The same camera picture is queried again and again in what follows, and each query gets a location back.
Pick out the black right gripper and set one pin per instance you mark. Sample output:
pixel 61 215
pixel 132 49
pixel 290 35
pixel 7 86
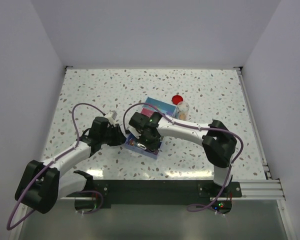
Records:
pixel 152 146

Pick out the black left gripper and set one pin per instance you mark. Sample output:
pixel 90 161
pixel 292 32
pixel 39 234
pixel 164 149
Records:
pixel 120 138

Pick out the purple candy bin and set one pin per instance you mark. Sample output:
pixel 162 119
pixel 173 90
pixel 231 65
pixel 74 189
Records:
pixel 133 145

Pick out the pink candy bin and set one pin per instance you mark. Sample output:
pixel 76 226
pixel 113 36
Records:
pixel 147 112

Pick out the clear plastic jar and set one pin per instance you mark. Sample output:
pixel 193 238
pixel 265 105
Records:
pixel 182 110

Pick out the red jar lid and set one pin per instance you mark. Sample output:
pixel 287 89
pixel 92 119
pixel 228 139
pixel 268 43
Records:
pixel 176 99

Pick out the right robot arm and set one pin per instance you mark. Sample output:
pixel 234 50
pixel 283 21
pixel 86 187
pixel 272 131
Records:
pixel 218 143

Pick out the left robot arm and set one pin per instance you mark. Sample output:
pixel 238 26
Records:
pixel 39 187

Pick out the blue end candy bin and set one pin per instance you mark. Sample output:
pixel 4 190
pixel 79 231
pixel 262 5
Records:
pixel 165 108

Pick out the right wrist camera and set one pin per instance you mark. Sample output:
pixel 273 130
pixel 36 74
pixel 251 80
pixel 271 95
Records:
pixel 133 131

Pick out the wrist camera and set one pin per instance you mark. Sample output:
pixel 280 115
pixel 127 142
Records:
pixel 111 116
pixel 133 131

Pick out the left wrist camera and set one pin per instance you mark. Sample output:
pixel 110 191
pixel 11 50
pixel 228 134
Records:
pixel 111 116

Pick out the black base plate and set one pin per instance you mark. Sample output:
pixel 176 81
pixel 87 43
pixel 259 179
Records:
pixel 196 195

